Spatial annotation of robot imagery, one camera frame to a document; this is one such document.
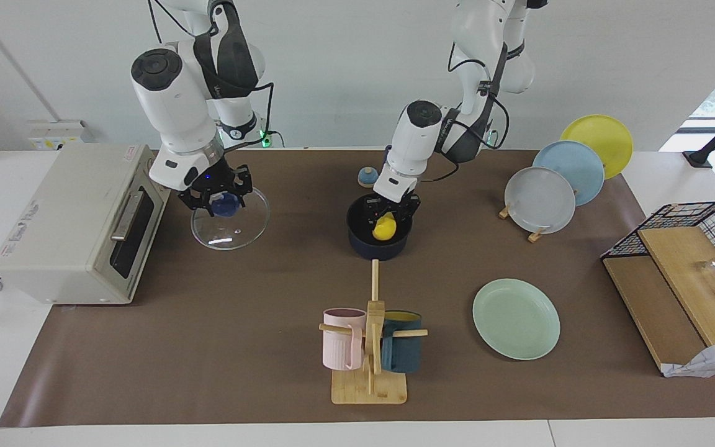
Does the black wire basket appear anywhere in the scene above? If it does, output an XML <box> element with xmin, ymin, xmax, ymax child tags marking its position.
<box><xmin>601</xmin><ymin>201</ymin><xmax>715</xmax><ymax>283</ymax></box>

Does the light blue plate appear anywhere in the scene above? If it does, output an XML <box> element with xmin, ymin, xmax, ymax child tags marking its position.
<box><xmin>533</xmin><ymin>140</ymin><xmax>605</xmax><ymax>207</ymax></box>

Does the dark teal mug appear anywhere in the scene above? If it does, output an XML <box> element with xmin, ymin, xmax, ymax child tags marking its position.
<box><xmin>381</xmin><ymin>310</ymin><xmax>423</xmax><ymax>374</ymax></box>

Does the light bamboo board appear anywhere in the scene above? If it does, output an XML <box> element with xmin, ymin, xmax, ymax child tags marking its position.
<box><xmin>637</xmin><ymin>227</ymin><xmax>715</xmax><ymax>347</ymax></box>

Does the grey plate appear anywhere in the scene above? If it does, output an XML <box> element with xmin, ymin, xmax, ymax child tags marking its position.
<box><xmin>505</xmin><ymin>166</ymin><xmax>577</xmax><ymax>235</ymax></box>

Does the dark blue pot with handle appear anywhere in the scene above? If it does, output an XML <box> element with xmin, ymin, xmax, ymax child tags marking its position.
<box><xmin>346</xmin><ymin>145</ymin><xmax>412</xmax><ymax>261</ymax></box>

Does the white wall outlet box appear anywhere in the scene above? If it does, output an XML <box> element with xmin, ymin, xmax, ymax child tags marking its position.
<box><xmin>27</xmin><ymin>120</ymin><xmax>94</xmax><ymax>151</ymax></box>

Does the yellow plate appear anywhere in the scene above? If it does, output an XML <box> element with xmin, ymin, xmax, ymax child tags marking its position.
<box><xmin>560</xmin><ymin>114</ymin><xmax>634</xmax><ymax>181</ymax></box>

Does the light green plate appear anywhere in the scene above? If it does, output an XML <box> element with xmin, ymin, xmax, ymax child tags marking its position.
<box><xmin>472</xmin><ymin>278</ymin><xmax>561</xmax><ymax>361</ymax></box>

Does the cream toaster oven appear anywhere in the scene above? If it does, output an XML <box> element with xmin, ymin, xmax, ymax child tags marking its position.
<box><xmin>0</xmin><ymin>144</ymin><xmax>172</xmax><ymax>305</ymax></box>

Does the pink ribbed mug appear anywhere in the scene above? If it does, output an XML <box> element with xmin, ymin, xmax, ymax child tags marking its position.
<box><xmin>323</xmin><ymin>308</ymin><xmax>367</xmax><ymax>371</ymax></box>

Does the glass lid with blue knob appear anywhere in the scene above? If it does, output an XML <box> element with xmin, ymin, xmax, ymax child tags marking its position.
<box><xmin>191</xmin><ymin>186</ymin><xmax>270</xmax><ymax>251</ymax></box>

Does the brown wooden board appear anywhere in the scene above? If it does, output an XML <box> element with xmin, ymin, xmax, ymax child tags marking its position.
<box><xmin>603</xmin><ymin>256</ymin><xmax>706</xmax><ymax>373</ymax></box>

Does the wooden mug rack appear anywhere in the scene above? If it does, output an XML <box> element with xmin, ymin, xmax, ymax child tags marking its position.
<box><xmin>319</xmin><ymin>260</ymin><xmax>428</xmax><ymax>405</ymax></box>

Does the wooden plate rack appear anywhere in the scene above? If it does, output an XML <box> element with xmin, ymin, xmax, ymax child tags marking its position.
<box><xmin>498</xmin><ymin>200</ymin><xmax>546</xmax><ymax>243</ymax></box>

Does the brown table mat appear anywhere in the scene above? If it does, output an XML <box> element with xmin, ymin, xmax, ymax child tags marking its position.
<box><xmin>0</xmin><ymin>149</ymin><xmax>715</xmax><ymax>428</ymax></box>

